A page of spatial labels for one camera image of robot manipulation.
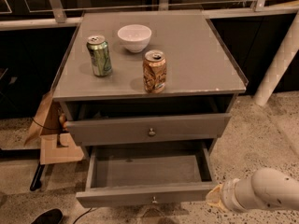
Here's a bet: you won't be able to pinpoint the grey drawer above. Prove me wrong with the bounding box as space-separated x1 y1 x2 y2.
66 113 231 146
77 140 217 208

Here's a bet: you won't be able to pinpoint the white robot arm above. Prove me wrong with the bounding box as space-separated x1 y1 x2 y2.
206 168 299 214

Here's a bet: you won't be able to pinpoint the grey drawer cabinet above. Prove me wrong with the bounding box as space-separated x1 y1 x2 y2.
50 10 249 161

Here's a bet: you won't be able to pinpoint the grey top drawer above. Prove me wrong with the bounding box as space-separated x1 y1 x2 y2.
66 113 231 146

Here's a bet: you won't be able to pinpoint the orange crushed soda can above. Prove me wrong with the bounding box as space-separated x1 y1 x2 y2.
143 49 167 93

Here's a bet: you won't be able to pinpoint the black shoe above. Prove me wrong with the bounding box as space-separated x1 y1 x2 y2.
31 208 63 224

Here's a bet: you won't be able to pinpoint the brown cardboard pieces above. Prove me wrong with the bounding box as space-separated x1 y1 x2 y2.
24 91 84 164

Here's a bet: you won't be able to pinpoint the green soda can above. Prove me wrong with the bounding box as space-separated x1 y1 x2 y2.
86 35 112 77

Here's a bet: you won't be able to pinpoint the white ceramic bowl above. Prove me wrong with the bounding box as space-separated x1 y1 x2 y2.
118 24 152 53

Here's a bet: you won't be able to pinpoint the black bar on floor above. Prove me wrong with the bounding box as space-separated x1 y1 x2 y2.
30 163 45 191

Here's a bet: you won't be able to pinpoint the black cable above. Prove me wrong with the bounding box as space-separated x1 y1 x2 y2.
72 206 94 224

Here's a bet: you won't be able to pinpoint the white diagonal post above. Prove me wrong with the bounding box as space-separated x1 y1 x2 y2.
253 11 299 106

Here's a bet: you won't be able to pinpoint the metal window frame rail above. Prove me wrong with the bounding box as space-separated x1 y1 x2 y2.
0 0 299 32

